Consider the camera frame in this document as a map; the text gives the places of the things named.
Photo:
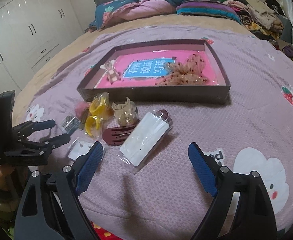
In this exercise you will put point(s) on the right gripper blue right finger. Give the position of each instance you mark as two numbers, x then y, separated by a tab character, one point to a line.
205	168

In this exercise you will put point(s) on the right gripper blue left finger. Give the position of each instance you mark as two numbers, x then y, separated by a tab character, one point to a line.
85	167

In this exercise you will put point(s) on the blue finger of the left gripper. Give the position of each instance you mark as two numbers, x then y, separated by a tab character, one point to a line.
47	144
33	126

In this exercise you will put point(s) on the white earring card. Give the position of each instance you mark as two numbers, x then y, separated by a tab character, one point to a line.
79	147

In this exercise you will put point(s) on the bobby pins blue card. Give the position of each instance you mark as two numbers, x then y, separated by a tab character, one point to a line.
69	124

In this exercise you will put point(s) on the maroon hair clip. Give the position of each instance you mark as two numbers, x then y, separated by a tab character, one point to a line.
116	136

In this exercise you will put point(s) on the clear bag white card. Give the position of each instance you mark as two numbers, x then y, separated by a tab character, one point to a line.
145	139

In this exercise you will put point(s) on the clear beige claw clip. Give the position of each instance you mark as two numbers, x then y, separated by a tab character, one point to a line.
125	113

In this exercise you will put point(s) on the beige mesh dotted bow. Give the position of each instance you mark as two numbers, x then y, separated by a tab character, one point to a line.
188	73

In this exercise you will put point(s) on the pink beige claw clip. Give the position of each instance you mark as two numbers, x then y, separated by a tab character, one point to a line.
112	74

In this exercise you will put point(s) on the left hand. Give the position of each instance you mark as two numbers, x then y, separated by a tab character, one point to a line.
5	171

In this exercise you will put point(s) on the red floral blanket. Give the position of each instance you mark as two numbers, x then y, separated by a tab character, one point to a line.
104	234

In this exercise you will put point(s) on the purple cartoon quilt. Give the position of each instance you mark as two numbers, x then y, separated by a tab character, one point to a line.
165	199

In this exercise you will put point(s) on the dark cardboard tray box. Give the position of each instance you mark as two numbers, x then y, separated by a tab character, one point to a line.
201	94

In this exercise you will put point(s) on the white wardrobe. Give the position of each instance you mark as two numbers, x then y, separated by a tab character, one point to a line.
32	32

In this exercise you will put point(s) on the striped purple teal pillow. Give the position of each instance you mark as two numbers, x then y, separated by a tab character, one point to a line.
207	8

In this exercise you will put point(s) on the pile of clothes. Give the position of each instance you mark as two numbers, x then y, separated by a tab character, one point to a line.
267	21

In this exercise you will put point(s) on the navy pink folded duvet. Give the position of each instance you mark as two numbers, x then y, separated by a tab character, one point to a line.
115	12

